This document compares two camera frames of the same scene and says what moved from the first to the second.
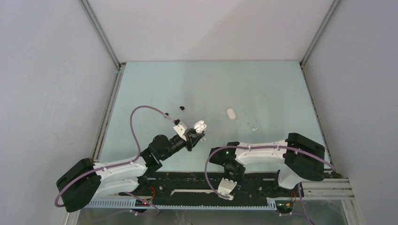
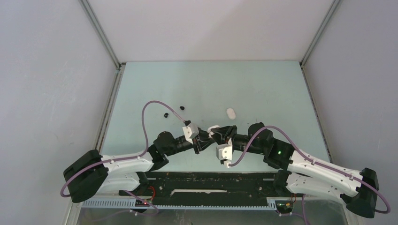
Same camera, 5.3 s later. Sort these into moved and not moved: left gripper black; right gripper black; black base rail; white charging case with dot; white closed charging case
Moved: white charging case with dot; left gripper black; right gripper black
Not moved: black base rail; white closed charging case
